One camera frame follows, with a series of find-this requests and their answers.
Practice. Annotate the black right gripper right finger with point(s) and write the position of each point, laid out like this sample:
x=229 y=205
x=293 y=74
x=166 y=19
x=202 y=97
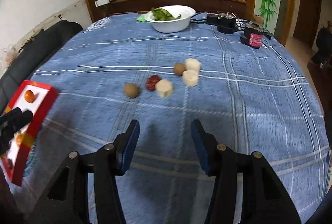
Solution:
x=265 y=199

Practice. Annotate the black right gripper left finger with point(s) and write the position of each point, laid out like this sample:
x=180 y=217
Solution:
x=65 y=198

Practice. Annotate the orange kumquat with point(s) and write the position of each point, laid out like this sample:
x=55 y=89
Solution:
x=29 y=96
x=19 y=138

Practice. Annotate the dark red jujube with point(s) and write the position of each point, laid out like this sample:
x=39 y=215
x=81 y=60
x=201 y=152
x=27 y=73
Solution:
x=9 y=164

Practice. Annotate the brown round longan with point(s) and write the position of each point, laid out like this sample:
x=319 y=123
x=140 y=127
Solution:
x=131 y=90

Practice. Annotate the cream yam chunk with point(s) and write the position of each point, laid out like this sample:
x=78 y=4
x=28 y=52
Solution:
x=190 y=78

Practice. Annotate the cream cut yam piece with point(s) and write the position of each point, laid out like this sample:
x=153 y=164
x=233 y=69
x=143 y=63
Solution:
x=164 y=88

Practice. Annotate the brown longan fruit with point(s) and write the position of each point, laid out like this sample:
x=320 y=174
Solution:
x=179 y=69

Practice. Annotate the red rimmed white tray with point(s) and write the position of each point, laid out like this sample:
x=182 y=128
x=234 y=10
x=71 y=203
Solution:
x=45 y=96

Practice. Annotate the black sofa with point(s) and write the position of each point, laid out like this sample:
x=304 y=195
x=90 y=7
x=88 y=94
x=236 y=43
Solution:
x=35 y=54

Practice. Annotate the blue plaid tablecloth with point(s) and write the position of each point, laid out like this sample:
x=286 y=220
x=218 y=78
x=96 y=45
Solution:
x=249 y=99

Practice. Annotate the black jar red label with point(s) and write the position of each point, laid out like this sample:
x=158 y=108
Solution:
x=252 y=35

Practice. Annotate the green cloth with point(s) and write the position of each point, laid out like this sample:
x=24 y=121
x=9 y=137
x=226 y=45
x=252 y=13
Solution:
x=141 y=18

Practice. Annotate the black power adapter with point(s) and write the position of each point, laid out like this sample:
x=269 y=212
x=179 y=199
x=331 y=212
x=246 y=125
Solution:
x=225 y=22

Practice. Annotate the cork topped small jar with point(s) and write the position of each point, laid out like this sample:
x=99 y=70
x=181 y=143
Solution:
x=258 y=20

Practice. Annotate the green leafy vegetables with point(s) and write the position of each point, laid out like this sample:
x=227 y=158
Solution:
x=160 y=14

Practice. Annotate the brown wooden door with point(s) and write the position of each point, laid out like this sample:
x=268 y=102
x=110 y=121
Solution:
x=307 y=21

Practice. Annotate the white bowl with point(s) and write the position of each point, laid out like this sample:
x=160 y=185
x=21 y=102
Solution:
x=175 y=25

